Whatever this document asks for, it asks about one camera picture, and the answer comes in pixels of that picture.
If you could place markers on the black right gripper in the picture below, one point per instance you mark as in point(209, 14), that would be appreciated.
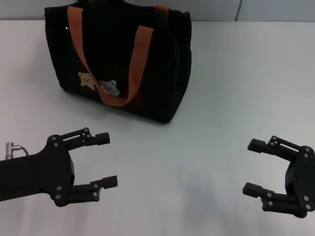
point(304, 179)

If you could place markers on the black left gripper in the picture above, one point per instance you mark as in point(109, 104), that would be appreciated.
point(49, 169)

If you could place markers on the left gripper silver connector plug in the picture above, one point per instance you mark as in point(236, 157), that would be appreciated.
point(9, 150)

